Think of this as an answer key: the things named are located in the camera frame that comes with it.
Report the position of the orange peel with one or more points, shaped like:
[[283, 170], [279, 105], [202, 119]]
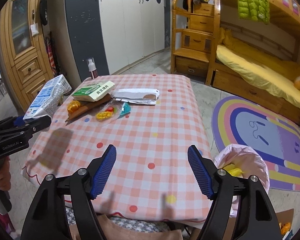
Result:
[[73, 106]]

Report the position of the green white medicine box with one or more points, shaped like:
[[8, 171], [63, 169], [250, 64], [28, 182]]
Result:
[[93, 92]]

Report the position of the blue white milk carton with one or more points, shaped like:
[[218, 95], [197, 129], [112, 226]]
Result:
[[48, 98]]

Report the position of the green puffer jacket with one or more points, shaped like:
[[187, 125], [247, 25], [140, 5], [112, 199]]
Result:
[[254, 10]]

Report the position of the white grey wardrobe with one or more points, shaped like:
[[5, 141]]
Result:
[[116, 33]]

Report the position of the wooden cabinet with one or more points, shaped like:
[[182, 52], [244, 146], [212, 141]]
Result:
[[26, 62]]

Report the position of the yellow foam fruit net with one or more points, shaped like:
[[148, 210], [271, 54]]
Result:
[[233, 170]]

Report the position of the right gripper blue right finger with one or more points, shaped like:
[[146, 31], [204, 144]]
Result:
[[203, 170]]

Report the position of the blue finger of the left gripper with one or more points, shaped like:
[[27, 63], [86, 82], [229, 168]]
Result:
[[36, 125], [12, 122]]

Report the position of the yellow bed sheet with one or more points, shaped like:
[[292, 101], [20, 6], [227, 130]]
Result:
[[259, 69]]

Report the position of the pink trash bag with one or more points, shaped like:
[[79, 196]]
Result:
[[247, 160]]

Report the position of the spray bottle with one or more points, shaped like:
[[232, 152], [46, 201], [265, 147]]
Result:
[[92, 68]]

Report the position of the wooden staircase drawers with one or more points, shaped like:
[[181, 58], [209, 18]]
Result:
[[194, 33]]

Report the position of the wooden bunk bed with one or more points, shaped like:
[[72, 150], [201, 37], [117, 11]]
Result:
[[222, 77]]

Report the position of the colourful rainbow rug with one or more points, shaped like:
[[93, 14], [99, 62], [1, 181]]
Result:
[[275, 138]]

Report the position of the teal plastic wrapper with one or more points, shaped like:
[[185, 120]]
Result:
[[125, 110]]

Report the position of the yellow mango candy wrapper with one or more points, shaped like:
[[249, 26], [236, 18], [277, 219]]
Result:
[[104, 115]]

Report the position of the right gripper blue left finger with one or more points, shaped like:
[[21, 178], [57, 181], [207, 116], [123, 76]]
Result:
[[100, 169]]

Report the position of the pink checkered tablecloth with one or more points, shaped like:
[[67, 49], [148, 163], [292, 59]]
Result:
[[151, 178]]

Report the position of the person left hand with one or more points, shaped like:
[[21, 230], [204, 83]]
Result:
[[5, 176]]

